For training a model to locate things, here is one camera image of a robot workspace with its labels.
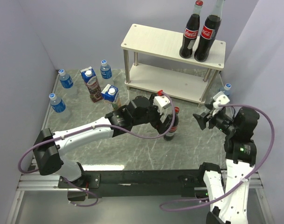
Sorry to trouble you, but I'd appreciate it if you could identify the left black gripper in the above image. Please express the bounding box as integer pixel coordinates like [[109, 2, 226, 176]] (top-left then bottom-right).
[[132, 94, 173, 133]]

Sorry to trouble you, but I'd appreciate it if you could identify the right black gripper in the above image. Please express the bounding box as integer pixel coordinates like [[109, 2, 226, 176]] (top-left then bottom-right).
[[192, 103, 237, 133]]

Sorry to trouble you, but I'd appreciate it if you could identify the cola glass bottle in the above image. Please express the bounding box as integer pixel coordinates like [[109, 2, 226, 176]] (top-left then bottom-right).
[[164, 106, 180, 141], [179, 0, 203, 58], [194, 0, 225, 62]]

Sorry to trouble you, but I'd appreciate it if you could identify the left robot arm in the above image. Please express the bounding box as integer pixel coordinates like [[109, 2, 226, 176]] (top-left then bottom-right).
[[33, 92, 174, 188]]

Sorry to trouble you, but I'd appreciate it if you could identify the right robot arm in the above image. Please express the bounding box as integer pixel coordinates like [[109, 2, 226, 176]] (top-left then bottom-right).
[[193, 107, 260, 224]]

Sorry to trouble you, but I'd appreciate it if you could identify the white two-tier wooden shelf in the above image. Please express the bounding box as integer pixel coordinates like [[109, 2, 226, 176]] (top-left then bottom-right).
[[121, 24, 226, 104]]

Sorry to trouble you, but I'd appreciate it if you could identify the right water bottle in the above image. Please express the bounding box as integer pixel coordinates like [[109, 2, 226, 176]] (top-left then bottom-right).
[[219, 83, 232, 96]]

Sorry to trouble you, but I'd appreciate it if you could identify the water bottle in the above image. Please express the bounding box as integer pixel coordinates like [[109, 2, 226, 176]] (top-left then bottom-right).
[[58, 69, 77, 96], [219, 83, 232, 96], [100, 60, 114, 85], [48, 93, 71, 121]]

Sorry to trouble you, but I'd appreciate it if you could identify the pineapple juice carton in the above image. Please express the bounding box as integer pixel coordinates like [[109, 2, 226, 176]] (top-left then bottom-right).
[[101, 84, 121, 110]]

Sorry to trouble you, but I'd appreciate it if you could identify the back centre water bottle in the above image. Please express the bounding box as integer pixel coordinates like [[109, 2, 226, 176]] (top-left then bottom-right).
[[100, 60, 114, 85]]

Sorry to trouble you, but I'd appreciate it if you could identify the black base crossbar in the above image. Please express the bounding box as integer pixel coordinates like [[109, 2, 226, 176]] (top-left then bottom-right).
[[57, 169, 217, 199]]

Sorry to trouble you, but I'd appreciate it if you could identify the grape juice carton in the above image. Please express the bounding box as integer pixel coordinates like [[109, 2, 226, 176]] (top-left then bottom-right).
[[80, 66, 103, 103]]

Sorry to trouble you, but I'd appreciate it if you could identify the back left water bottle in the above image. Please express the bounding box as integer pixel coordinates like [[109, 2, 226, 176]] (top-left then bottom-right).
[[58, 69, 77, 96]]

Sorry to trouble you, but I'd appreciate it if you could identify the front left water bottle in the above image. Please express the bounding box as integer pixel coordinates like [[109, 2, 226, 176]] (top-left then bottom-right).
[[48, 93, 71, 121]]

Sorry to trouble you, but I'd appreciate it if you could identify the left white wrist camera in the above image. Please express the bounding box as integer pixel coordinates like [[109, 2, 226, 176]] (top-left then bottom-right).
[[153, 90, 171, 115]]

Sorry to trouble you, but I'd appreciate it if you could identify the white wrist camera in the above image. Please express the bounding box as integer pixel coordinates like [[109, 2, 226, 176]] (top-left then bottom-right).
[[213, 91, 230, 109], [153, 90, 171, 115]]

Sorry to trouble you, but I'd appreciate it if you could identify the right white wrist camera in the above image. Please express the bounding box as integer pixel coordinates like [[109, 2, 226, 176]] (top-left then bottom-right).
[[213, 91, 230, 109]]

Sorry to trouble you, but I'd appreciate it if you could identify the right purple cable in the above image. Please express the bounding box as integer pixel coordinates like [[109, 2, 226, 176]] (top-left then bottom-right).
[[159, 104, 275, 212]]

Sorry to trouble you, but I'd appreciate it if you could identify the aluminium frame rail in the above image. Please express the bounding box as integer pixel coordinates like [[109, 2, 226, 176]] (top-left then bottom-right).
[[6, 70, 273, 224]]

